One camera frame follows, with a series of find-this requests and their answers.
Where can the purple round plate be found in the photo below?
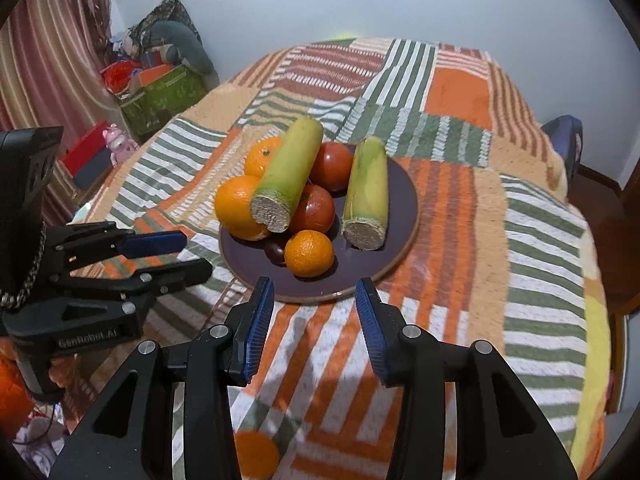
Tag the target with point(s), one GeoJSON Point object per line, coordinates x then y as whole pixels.
{"type": "Point", "coordinates": [400, 210]}

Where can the large orange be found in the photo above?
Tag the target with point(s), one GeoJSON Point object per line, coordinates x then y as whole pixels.
{"type": "Point", "coordinates": [260, 160]}
{"type": "Point", "coordinates": [235, 205]}

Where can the grey plush pillow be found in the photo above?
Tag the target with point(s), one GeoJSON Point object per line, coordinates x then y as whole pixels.
{"type": "Point", "coordinates": [185, 45]}

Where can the striped red-brown curtain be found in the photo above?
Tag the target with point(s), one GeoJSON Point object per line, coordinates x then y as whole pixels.
{"type": "Point", "coordinates": [50, 60]}

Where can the small tangerine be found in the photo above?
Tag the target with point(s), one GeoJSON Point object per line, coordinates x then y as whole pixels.
{"type": "Point", "coordinates": [255, 455]}
{"type": "Point", "coordinates": [310, 252]}

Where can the dark patterned cushion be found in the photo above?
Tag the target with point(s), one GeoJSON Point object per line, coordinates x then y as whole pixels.
{"type": "Point", "coordinates": [167, 7]}

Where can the striped patchwork blanket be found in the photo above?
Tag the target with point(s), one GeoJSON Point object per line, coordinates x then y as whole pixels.
{"type": "Point", "coordinates": [450, 310]}

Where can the pink toy figure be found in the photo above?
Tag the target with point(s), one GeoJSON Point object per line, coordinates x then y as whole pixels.
{"type": "Point", "coordinates": [119, 142]}

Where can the red flat box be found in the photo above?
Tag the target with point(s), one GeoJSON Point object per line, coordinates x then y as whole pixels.
{"type": "Point", "coordinates": [85, 152]}

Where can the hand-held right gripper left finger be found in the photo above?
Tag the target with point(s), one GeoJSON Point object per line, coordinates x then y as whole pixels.
{"type": "Point", "coordinates": [257, 330]}

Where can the green-streaked sugarcane piece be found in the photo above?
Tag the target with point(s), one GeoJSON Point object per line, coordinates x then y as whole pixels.
{"type": "Point", "coordinates": [367, 190]}

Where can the orange cloth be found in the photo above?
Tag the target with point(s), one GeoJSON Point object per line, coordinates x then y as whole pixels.
{"type": "Point", "coordinates": [12, 390]}

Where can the small dark red fruit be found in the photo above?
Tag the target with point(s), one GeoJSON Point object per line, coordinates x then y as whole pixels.
{"type": "Point", "coordinates": [275, 254]}

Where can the orange box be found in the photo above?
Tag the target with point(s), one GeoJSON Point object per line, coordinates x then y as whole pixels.
{"type": "Point", "coordinates": [150, 74]}

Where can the red plastic bag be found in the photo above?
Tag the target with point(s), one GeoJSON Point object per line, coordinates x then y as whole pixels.
{"type": "Point", "coordinates": [120, 75]}

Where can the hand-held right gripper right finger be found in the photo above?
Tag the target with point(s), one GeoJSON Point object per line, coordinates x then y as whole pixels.
{"type": "Point", "coordinates": [372, 330]}

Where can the red tomato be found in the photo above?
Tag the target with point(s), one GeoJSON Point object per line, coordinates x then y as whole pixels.
{"type": "Point", "coordinates": [332, 165]}
{"type": "Point", "coordinates": [315, 210]}

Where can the green storage box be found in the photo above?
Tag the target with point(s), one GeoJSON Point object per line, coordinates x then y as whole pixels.
{"type": "Point", "coordinates": [165, 100]}

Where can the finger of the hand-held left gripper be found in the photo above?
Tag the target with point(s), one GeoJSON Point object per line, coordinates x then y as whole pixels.
{"type": "Point", "coordinates": [175, 275]}
{"type": "Point", "coordinates": [155, 243]}

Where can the smooth yellow-green sugarcane piece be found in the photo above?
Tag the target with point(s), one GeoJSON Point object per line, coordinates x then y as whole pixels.
{"type": "Point", "coordinates": [287, 170]}

